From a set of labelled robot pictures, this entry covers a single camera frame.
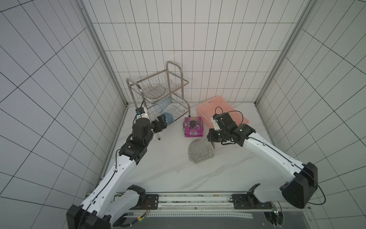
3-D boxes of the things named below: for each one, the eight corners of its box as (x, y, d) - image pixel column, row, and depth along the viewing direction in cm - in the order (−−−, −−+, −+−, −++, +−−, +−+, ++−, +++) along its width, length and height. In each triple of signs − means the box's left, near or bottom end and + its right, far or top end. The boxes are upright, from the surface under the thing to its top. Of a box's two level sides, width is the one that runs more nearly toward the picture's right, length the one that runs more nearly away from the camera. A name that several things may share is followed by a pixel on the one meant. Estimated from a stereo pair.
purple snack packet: (183, 137, 99) (183, 134, 95) (183, 120, 109) (183, 116, 105) (203, 138, 99) (203, 134, 95) (201, 120, 109) (202, 116, 105)
